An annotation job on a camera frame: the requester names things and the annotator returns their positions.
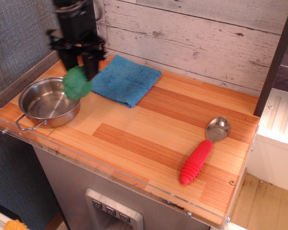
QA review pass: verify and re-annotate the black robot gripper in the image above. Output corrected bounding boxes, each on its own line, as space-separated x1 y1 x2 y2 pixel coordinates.
47 9 106 81

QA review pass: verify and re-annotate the green toy broccoli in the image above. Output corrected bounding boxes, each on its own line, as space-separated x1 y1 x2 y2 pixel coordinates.
62 66 93 100

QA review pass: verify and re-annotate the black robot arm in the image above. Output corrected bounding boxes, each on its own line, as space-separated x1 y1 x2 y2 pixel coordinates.
47 0 106 81

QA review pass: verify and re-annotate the stainless steel pot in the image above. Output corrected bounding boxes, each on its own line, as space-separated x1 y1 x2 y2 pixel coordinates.
15 77 81 131

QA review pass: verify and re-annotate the blue folded cloth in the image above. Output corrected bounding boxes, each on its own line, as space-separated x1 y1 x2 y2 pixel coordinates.
92 55 162 108

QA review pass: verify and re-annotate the clear acrylic edge guard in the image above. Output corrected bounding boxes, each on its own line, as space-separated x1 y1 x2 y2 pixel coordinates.
0 110 259 230

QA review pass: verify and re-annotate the grey toy fridge cabinet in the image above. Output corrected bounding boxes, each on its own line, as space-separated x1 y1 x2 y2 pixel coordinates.
34 147 209 230

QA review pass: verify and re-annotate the yellow object bottom left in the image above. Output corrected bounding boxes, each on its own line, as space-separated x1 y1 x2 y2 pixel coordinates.
3 220 28 230

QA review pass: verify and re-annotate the dark left wooden post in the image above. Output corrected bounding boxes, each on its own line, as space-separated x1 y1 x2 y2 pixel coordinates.
74 0 99 62

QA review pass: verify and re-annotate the dark wooden post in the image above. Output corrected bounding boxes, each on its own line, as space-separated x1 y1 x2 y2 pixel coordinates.
74 0 99 62
253 17 288 117

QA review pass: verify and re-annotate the red handled metal spoon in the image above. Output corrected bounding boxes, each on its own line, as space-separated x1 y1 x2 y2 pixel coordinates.
180 117 230 185

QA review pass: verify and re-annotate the dark right wooden post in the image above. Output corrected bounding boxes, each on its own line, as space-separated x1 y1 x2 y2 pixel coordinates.
253 17 288 117

